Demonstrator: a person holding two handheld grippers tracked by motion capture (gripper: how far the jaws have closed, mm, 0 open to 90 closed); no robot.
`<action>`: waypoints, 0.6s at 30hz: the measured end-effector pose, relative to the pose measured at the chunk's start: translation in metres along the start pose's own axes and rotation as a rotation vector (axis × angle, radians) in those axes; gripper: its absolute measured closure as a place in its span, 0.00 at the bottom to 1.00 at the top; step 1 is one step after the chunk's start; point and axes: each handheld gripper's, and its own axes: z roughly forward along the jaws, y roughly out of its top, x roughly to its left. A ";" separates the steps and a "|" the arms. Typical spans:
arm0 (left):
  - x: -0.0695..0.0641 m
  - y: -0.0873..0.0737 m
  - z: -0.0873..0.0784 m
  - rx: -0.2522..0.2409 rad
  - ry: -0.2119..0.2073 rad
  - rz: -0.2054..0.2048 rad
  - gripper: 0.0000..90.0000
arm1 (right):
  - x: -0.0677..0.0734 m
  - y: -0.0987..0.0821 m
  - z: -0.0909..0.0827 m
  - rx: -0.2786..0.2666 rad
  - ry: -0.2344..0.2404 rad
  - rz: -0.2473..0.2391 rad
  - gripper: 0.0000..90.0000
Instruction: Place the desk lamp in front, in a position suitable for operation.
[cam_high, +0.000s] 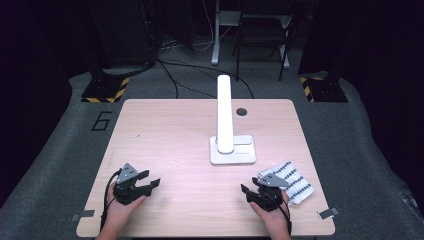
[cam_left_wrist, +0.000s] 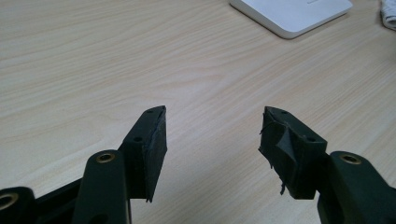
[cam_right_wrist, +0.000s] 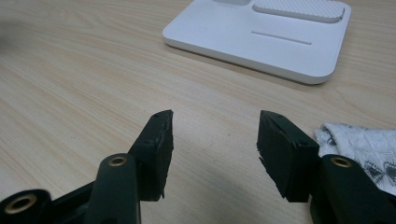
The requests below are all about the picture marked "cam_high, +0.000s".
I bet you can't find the black cabinet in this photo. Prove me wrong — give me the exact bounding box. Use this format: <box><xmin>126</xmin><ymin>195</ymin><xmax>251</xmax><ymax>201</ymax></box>
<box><xmin>84</xmin><ymin>0</ymin><xmax>158</xmax><ymax>69</ymax></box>

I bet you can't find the black floor cable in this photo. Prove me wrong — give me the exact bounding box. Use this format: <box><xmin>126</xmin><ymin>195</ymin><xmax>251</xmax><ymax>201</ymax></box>
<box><xmin>157</xmin><ymin>59</ymin><xmax>180</xmax><ymax>100</ymax></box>
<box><xmin>158</xmin><ymin>59</ymin><xmax>255</xmax><ymax>100</ymax></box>

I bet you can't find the black chair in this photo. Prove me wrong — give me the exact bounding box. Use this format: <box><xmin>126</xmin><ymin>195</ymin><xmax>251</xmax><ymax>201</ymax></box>
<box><xmin>232</xmin><ymin>0</ymin><xmax>298</xmax><ymax>82</ymax></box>

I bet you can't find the black yellow striped stand base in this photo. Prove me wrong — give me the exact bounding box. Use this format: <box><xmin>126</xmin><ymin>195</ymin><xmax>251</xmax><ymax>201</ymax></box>
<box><xmin>80</xmin><ymin>64</ymin><xmax>130</xmax><ymax>104</ymax></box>
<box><xmin>299</xmin><ymin>71</ymin><xmax>349</xmax><ymax>103</ymax></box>

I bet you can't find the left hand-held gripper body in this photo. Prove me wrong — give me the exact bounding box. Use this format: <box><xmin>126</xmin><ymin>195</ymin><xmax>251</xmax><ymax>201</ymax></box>
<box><xmin>113</xmin><ymin>162</ymin><xmax>150</xmax><ymax>205</ymax></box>

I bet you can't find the white desk frame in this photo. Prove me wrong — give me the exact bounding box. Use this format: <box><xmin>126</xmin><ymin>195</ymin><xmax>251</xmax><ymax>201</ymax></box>
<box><xmin>210</xmin><ymin>0</ymin><xmax>291</xmax><ymax>69</ymax></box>

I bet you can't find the person's left hand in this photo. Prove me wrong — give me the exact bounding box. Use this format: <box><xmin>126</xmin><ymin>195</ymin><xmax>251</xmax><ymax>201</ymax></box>
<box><xmin>103</xmin><ymin>182</ymin><xmax>147</xmax><ymax>228</ymax></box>

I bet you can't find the grey tape strip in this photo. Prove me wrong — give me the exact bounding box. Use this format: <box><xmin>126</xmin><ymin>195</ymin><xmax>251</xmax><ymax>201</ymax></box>
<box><xmin>70</xmin><ymin>209</ymin><xmax>96</xmax><ymax>222</ymax></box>
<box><xmin>318</xmin><ymin>207</ymin><xmax>340</xmax><ymax>220</ymax></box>

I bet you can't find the person's right hand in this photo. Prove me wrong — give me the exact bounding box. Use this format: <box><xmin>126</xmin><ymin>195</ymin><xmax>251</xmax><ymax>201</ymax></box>
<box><xmin>250</xmin><ymin>190</ymin><xmax>292</xmax><ymax>234</ymax></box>

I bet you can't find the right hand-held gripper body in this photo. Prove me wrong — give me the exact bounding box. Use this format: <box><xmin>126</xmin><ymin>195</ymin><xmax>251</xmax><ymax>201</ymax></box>
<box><xmin>246</xmin><ymin>173</ymin><xmax>290</xmax><ymax>212</ymax></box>

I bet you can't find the right hand-held gripper black cable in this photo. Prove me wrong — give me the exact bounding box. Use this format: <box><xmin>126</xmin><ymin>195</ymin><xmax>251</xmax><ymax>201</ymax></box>
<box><xmin>273</xmin><ymin>191</ymin><xmax>294</xmax><ymax>235</ymax></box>

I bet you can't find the white desk lamp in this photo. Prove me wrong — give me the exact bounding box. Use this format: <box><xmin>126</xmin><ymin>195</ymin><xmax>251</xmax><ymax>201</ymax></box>
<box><xmin>209</xmin><ymin>74</ymin><xmax>257</xmax><ymax>165</ymax></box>

